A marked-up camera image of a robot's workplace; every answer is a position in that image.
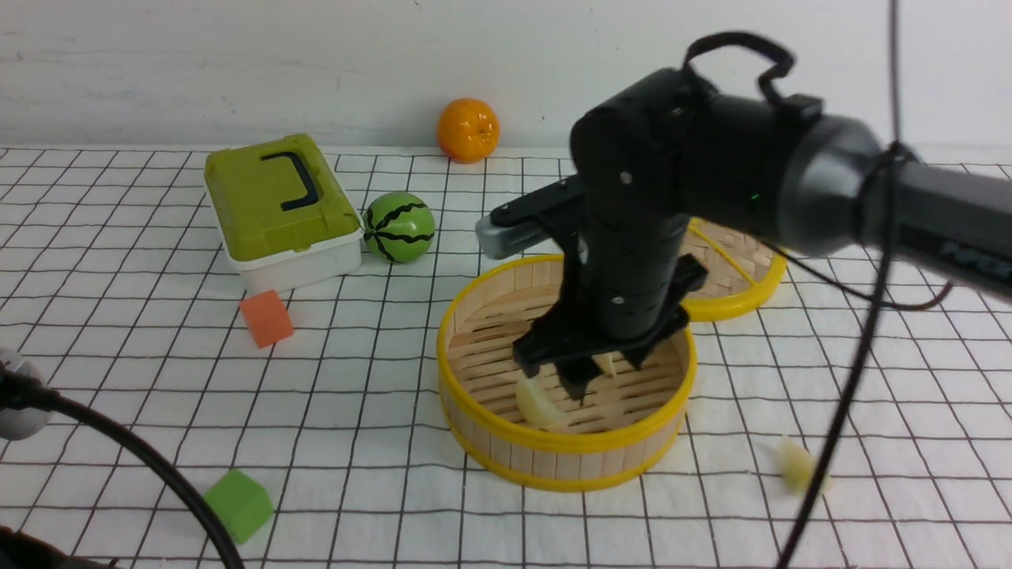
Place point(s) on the orange foam cube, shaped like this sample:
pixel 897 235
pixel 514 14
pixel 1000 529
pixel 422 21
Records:
pixel 266 318

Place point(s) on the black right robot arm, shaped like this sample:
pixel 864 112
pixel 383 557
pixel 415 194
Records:
pixel 670 149

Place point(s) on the green lidded white box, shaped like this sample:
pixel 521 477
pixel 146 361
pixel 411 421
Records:
pixel 284 220

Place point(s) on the green foam cube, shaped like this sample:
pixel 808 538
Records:
pixel 241 503

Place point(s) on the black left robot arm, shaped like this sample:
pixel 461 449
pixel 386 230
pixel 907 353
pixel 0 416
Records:
pixel 28 404

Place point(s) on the bamboo steamer tray yellow rim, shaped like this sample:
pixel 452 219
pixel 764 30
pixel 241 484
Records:
pixel 624 426

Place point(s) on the orange toy fruit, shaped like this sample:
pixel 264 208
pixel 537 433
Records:
pixel 468 130

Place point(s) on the woven bamboo steamer lid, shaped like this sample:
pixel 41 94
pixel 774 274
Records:
pixel 743 274

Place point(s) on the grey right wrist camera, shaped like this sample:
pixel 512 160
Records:
pixel 554 212

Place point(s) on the white dumpling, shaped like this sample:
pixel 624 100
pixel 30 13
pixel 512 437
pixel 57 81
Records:
pixel 796 465
pixel 535 406
pixel 606 362

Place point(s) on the white grid tablecloth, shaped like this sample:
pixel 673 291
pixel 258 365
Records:
pixel 114 284

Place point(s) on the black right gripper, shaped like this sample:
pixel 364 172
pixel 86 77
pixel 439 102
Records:
pixel 621 291

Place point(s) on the toy watermelon ball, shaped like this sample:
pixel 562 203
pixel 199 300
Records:
pixel 399 227

